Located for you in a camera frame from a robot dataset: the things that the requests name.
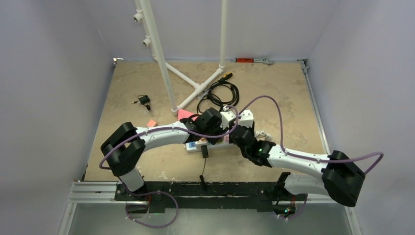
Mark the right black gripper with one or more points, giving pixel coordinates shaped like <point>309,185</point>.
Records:
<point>238,134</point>

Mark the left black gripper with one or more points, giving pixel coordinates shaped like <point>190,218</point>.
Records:
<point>220,131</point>

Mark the black plug with cable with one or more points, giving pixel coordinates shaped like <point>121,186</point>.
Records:
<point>205,155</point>

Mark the white power strip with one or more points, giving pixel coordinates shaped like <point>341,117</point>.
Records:
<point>225,141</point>

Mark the pink power socket block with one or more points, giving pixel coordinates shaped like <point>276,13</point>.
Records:
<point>184,114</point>

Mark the salmon pink plug adapter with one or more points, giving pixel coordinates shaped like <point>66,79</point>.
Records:
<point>151,123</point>

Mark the black plug adapter with cable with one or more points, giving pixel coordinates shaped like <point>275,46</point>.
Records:
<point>143,100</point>

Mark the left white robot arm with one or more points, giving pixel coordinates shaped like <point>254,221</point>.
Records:
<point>123,149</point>

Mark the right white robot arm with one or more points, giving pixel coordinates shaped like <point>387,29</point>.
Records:
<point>333,175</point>

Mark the white blue USB charger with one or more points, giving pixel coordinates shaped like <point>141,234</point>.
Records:
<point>191,147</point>

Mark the red adjustable wrench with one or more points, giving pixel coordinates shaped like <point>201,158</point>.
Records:
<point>263,60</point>

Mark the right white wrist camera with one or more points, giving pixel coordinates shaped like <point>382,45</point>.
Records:
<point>246,119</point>

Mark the white PVC pipe frame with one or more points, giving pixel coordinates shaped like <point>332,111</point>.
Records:
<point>182,41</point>

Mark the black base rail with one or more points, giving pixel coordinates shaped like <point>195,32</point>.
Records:
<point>259,196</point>

